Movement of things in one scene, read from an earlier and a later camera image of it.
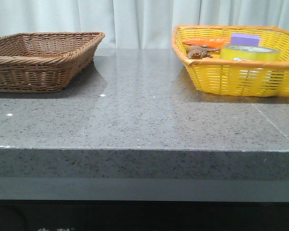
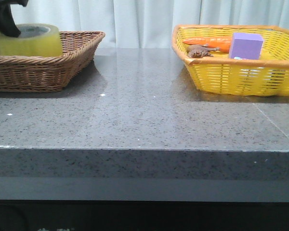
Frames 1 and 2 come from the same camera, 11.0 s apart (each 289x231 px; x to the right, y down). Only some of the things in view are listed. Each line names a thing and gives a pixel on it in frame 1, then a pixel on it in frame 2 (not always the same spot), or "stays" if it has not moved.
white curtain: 135,24 stays
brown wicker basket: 45,61 stays
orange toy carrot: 210,42 stays
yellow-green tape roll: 250,53 → 35,40
